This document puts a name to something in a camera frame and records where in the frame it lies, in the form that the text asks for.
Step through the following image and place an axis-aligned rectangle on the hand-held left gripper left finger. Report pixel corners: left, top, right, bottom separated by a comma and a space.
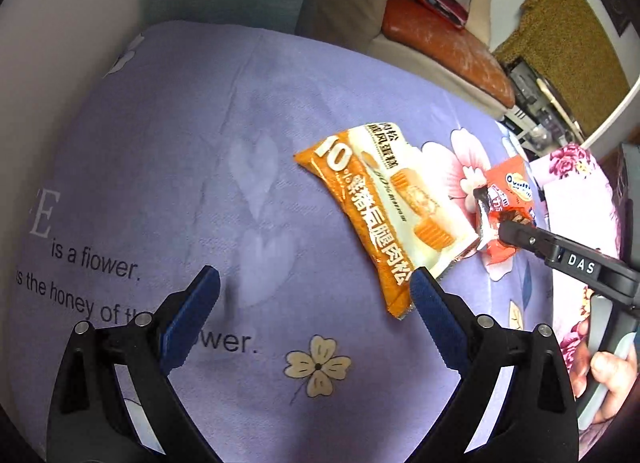
47, 265, 223, 463

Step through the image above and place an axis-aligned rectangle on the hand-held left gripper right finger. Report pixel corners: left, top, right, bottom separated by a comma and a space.
400, 267, 583, 463

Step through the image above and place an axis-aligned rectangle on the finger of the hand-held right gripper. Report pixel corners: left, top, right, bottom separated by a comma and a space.
497, 220, 561, 264

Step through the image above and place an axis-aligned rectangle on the red snack wrapper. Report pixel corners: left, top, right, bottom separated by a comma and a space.
472, 156, 538, 266

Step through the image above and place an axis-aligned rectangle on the person's right hand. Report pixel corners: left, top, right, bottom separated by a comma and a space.
570, 318, 640, 426

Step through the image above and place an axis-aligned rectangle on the pink floral quilt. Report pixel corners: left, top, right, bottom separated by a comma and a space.
530, 143, 631, 394

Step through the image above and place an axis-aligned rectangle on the orange cake wrapper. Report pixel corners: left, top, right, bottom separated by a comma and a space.
292, 120, 486, 319

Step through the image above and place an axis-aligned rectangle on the black audio appliance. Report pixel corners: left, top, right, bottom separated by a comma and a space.
502, 58, 586, 146

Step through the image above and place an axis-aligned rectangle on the white pole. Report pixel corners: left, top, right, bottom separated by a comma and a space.
580, 76, 640, 149

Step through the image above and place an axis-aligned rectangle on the purple floral blanket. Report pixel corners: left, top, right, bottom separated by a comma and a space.
12, 20, 593, 463

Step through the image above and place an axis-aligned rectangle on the leopard-print cloth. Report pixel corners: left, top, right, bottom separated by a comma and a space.
492, 0, 631, 136

